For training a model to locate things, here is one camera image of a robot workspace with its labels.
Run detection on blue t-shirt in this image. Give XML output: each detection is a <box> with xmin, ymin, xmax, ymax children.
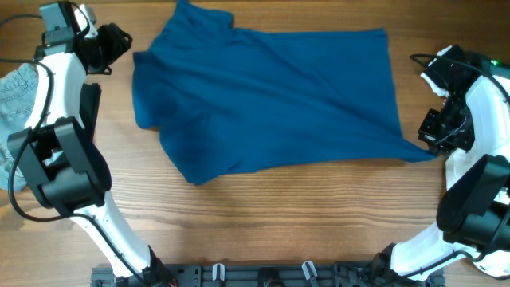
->
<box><xmin>132</xmin><ymin>1</ymin><xmax>432</xmax><ymax>185</ymax></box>

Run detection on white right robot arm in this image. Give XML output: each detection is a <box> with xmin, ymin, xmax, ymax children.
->
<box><xmin>388</xmin><ymin>76</ymin><xmax>509</xmax><ymax>281</ymax></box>

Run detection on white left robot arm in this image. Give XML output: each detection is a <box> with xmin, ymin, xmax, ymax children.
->
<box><xmin>7</xmin><ymin>23</ymin><xmax>158</xmax><ymax>286</ymax></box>

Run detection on white garment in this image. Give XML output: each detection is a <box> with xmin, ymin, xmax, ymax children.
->
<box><xmin>418</xmin><ymin>45</ymin><xmax>509</xmax><ymax>188</ymax></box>

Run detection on black garment under jeans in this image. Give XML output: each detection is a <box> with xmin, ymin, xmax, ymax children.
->
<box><xmin>80</xmin><ymin>83</ymin><xmax>101</xmax><ymax>140</ymax></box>

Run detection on light blue denim jeans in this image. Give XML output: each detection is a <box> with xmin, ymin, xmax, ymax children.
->
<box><xmin>1</xmin><ymin>64</ymin><xmax>38</xmax><ymax>191</ymax></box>

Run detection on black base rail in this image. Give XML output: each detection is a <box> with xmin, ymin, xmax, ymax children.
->
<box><xmin>90</xmin><ymin>261</ymin><xmax>445</xmax><ymax>287</ymax></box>

